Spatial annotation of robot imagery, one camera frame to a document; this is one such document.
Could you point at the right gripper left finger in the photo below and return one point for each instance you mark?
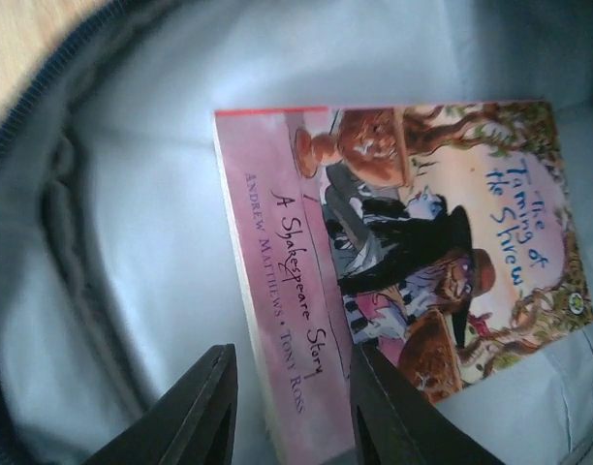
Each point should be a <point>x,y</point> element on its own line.
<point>192,423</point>

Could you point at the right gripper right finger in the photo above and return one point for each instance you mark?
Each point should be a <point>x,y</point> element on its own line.
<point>394,424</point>

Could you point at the navy blue student backpack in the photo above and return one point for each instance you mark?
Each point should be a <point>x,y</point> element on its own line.
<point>117,267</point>

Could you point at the pink Taming of Shrew book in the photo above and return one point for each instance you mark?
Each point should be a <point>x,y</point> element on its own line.
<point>442,238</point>

